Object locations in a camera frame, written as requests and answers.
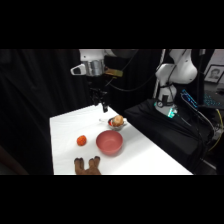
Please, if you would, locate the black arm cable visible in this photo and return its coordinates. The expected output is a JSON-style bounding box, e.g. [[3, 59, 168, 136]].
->
[[105, 49, 166, 93]]

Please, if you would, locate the black curtain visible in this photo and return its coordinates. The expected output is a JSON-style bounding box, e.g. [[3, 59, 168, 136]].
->
[[0, 49, 165, 176]]

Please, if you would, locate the black covered robot stand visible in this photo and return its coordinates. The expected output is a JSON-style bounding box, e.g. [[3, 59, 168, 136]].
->
[[123, 98, 214, 176]]

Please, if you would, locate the small metal bowl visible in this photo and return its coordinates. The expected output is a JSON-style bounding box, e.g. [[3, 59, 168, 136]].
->
[[107, 117, 128, 131]]

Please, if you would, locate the yellow cable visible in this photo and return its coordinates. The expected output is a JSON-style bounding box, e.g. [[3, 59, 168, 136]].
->
[[209, 108, 224, 152]]

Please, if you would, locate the framed portrait picture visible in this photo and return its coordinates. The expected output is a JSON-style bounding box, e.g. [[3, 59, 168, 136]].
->
[[203, 64, 224, 84]]

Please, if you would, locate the yellow wrist mount bracket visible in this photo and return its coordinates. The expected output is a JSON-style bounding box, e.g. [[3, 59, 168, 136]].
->
[[104, 67, 123, 78]]

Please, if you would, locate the red ball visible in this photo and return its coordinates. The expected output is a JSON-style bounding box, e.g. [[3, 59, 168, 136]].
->
[[76, 134, 88, 147]]

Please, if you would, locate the blue lit device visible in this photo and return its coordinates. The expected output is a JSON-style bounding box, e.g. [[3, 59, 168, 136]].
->
[[180, 89, 201, 109]]

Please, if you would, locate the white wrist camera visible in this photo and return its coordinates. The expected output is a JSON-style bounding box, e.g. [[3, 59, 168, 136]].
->
[[70, 63, 88, 76]]

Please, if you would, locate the beige round bread toy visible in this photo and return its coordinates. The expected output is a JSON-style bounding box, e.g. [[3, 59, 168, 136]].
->
[[111, 114, 125, 128]]

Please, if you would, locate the backlit keyboard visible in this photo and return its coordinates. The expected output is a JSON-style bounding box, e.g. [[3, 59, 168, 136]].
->
[[202, 93, 222, 108]]

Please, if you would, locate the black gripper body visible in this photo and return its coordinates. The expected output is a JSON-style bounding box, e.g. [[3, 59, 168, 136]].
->
[[88, 75, 109, 105]]

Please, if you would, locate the pink bowl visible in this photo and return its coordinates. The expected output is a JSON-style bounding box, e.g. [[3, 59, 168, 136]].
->
[[95, 129, 124, 156]]

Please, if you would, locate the brown plush toy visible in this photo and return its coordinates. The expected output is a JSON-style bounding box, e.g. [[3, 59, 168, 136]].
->
[[73, 155, 102, 176]]

